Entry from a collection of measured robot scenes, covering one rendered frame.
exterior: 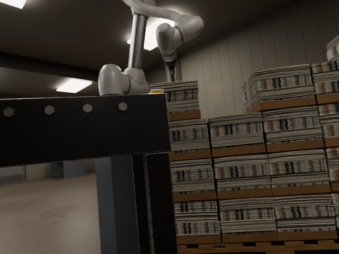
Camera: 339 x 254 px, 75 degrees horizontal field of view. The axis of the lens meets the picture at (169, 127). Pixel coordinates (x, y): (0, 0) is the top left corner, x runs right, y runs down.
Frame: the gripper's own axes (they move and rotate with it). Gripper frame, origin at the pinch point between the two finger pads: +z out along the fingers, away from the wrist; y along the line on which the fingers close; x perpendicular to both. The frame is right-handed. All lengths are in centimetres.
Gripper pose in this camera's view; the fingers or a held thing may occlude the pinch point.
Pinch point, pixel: (174, 80)
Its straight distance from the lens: 153.8
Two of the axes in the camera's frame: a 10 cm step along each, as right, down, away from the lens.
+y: 0.2, 8.5, -5.2
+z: 1.7, 5.1, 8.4
